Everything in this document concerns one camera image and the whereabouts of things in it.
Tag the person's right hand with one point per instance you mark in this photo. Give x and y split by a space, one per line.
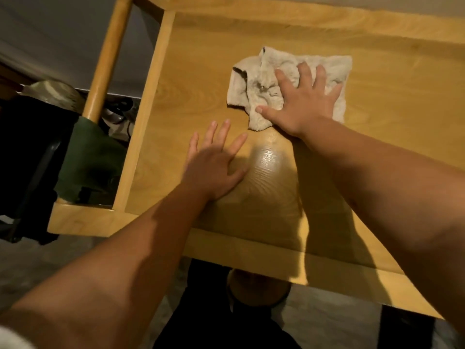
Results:
305 107

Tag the person's left hand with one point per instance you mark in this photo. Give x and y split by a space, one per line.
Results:
210 168

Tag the person's left thumb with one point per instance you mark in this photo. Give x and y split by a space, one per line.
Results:
238 175

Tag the person's right middle finger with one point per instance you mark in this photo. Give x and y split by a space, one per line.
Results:
306 76

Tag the person's left little finger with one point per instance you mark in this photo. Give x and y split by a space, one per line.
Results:
193 144

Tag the person's right thumb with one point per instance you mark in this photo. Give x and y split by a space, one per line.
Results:
269 113

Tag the person's right little finger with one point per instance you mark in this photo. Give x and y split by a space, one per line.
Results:
335 93

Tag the person's left middle finger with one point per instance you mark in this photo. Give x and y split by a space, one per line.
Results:
221 133

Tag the grey cleaning cloth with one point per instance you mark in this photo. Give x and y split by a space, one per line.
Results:
254 79

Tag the person's right forearm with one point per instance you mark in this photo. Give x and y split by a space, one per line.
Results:
392 192

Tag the person's left forearm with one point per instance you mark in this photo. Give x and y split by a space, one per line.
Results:
109 272

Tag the light wooden table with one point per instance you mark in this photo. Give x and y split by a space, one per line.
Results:
254 256

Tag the dark green cloth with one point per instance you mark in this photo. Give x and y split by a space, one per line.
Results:
89 159

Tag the person's foot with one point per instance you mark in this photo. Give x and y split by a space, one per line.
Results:
254 287

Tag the round wooden pole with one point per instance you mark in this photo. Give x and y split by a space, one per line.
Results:
107 58

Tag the camouflage fabric item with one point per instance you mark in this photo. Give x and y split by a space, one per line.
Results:
54 92

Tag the person's black trousers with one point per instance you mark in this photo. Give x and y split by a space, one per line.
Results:
203 323

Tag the black bag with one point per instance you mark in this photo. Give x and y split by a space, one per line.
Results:
29 159

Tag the white sleeve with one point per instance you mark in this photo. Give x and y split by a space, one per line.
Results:
12 339

